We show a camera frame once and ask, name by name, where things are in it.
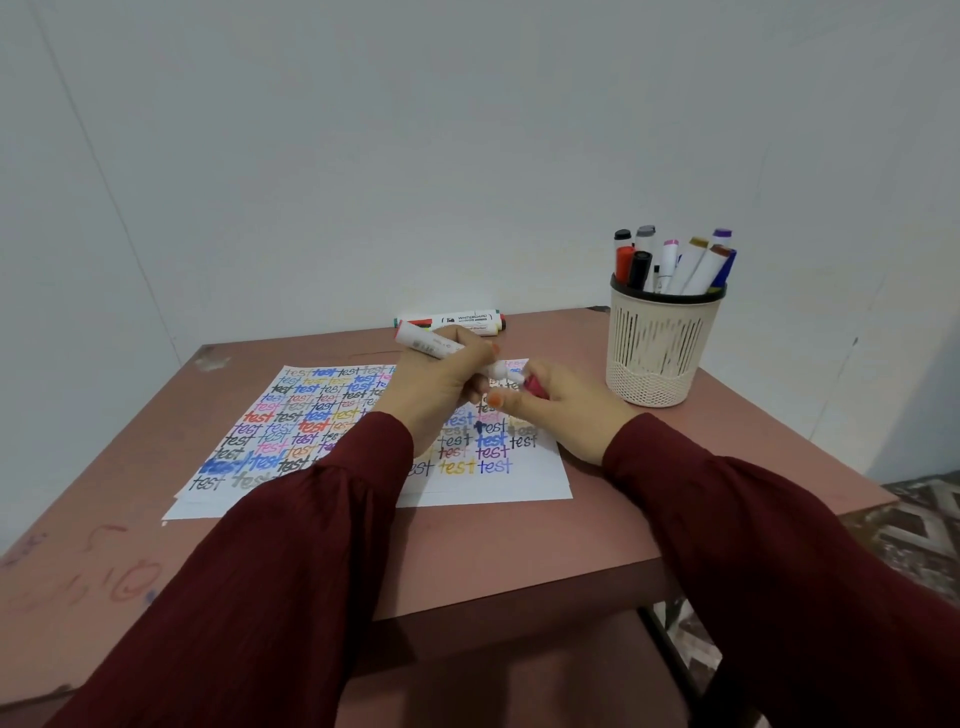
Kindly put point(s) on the person's left hand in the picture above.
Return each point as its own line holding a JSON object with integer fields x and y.
{"x": 424, "y": 390}

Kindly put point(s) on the pink marker cap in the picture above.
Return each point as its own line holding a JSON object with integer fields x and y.
{"x": 536, "y": 388}

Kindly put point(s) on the person's right forearm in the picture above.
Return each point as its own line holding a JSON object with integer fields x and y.
{"x": 780, "y": 585}

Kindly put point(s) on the person's right hand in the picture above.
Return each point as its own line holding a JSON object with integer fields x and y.
{"x": 574, "y": 412}

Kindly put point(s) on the person's right thumb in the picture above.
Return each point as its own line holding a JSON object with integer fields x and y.
{"x": 514, "y": 403}

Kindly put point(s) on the white art marker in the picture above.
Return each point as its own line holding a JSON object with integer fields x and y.
{"x": 429, "y": 343}

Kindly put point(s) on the red whiteboard marker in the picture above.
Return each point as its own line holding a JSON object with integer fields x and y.
{"x": 411, "y": 323}

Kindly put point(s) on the person's left fingers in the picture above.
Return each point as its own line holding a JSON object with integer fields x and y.
{"x": 476, "y": 343}

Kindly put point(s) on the cream mesh pen holder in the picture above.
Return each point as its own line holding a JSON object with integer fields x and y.
{"x": 660, "y": 349}

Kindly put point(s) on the black metal table leg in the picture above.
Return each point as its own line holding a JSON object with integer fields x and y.
{"x": 671, "y": 652}

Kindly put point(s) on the white-labelled whiteboard marker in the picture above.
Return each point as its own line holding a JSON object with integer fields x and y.
{"x": 469, "y": 321}

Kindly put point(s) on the bunch of assorted markers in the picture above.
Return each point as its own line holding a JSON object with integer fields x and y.
{"x": 686, "y": 266}

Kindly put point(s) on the person's left forearm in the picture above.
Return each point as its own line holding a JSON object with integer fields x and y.
{"x": 262, "y": 585}

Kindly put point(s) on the white paper with coloured writing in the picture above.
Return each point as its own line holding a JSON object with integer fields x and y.
{"x": 300, "y": 427}

